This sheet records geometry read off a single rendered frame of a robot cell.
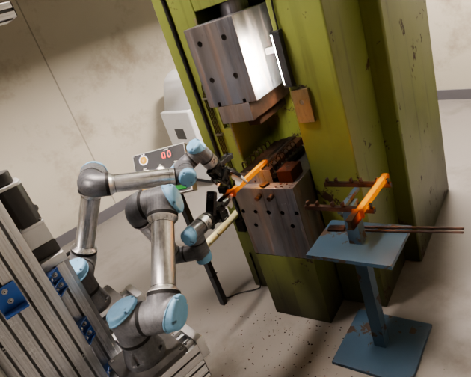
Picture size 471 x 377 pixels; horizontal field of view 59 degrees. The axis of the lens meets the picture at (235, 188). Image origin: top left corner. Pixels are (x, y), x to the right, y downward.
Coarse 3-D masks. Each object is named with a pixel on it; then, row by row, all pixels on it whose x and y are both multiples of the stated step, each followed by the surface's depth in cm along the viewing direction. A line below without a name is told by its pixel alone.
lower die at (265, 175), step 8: (272, 144) 256; (296, 144) 242; (264, 152) 249; (272, 152) 239; (256, 160) 241; (280, 160) 229; (248, 168) 231; (264, 168) 224; (272, 168) 222; (256, 176) 227; (264, 176) 224
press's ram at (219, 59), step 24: (216, 24) 193; (240, 24) 192; (264, 24) 207; (192, 48) 207; (216, 48) 199; (240, 48) 192; (264, 48) 207; (216, 72) 206; (240, 72) 199; (264, 72) 207; (216, 96) 214; (240, 96) 206
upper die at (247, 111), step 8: (280, 88) 229; (288, 88) 235; (264, 96) 216; (272, 96) 222; (280, 96) 229; (240, 104) 208; (248, 104) 206; (256, 104) 211; (264, 104) 216; (272, 104) 222; (224, 112) 216; (232, 112) 214; (240, 112) 211; (248, 112) 208; (256, 112) 211; (224, 120) 219; (232, 120) 217; (240, 120) 214; (248, 120) 211
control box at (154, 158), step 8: (176, 144) 242; (184, 144) 240; (152, 152) 246; (160, 152) 244; (168, 152) 243; (176, 152) 241; (184, 152) 240; (136, 160) 248; (152, 160) 246; (160, 160) 244; (168, 160) 243; (176, 160) 241; (136, 168) 248; (144, 168) 247; (152, 168) 245; (184, 192) 243
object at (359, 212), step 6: (384, 174) 185; (378, 180) 182; (384, 180) 182; (372, 186) 179; (378, 186) 178; (372, 192) 175; (378, 192) 178; (366, 198) 172; (372, 198) 173; (360, 204) 170; (366, 204) 169; (354, 210) 165; (360, 210) 164; (348, 216) 162; (354, 216) 161; (360, 216) 166; (348, 222) 160; (354, 222) 163; (348, 228) 162; (354, 228) 161
